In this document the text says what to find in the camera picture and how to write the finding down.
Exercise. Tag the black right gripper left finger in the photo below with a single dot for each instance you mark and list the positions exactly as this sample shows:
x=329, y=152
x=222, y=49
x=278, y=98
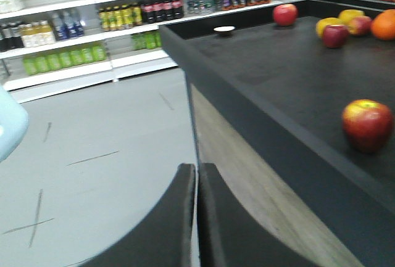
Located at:
x=163, y=236

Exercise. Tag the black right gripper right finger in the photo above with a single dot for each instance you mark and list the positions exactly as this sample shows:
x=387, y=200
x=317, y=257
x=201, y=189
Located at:
x=228, y=235

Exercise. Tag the light blue plastic basket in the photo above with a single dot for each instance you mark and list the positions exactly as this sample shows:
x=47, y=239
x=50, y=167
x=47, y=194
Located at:
x=14, y=124

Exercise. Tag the black wooden display stand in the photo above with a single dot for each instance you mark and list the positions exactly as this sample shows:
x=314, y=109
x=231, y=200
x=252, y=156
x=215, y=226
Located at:
x=266, y=104

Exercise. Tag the red apple front left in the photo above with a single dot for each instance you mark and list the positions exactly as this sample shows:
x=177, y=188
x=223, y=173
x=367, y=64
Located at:
x=367, y=125

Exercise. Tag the dark red small apple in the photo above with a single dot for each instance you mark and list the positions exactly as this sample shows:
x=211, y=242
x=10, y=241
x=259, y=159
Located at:
x=335, y=36

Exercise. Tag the red apple far left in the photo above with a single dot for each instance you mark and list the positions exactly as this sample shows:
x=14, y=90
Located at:
x=285, y=15

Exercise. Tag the yellow apple front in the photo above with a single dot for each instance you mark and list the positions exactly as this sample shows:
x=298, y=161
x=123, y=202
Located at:
x=321, y=24

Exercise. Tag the yellow apple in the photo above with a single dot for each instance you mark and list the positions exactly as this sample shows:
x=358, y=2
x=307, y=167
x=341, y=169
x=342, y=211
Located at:
x=321, y=24
x=347, y=15

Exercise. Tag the white store shelf unit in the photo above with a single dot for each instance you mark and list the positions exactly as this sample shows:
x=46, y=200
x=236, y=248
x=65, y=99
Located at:
x=53, y=46

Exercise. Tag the pink small apple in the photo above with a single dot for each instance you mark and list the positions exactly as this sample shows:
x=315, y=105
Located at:
x=360, y=26

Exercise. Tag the yellow apple back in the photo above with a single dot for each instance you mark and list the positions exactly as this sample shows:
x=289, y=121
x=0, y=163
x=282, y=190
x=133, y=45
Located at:
x=347, y=15

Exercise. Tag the orange middle left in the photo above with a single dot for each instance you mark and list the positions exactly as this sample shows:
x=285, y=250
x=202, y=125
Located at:
x=382, y=26

